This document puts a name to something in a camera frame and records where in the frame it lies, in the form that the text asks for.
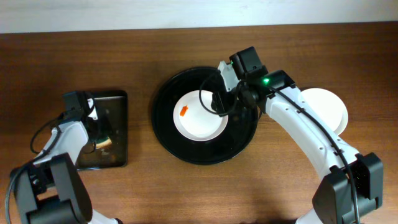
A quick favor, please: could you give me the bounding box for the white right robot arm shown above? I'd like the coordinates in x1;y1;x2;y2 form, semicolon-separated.
217;47;384;224

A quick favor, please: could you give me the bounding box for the cream white plate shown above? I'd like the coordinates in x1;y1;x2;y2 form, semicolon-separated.
302;88;349;136

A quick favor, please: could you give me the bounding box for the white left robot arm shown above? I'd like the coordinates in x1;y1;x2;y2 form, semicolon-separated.
4;91;121;223

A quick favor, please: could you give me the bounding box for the round black serving tray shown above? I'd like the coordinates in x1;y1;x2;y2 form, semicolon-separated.
151;67;258;165

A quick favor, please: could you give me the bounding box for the black rectangular water tray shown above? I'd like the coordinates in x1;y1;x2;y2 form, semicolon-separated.
76;90;128;170

